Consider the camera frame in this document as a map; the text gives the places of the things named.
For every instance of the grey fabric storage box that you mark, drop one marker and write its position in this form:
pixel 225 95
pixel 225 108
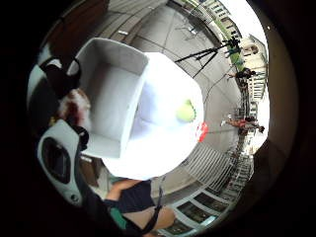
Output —
pixel 110 95

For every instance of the green ball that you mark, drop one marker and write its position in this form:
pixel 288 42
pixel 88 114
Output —
pixel 185 112

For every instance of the the person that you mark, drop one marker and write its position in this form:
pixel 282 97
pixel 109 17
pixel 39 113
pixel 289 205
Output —
pixel 136 197

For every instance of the white metal railing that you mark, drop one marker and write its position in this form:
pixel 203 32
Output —
pixel 210 166

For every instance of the black camera tripod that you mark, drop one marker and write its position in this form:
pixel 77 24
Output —
pixel 206 52

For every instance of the red packet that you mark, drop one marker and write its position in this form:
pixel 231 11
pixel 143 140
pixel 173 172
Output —
pixel 201 131

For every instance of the brown and white soft toy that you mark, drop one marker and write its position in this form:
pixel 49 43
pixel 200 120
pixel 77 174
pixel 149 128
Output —
pixel 75 107

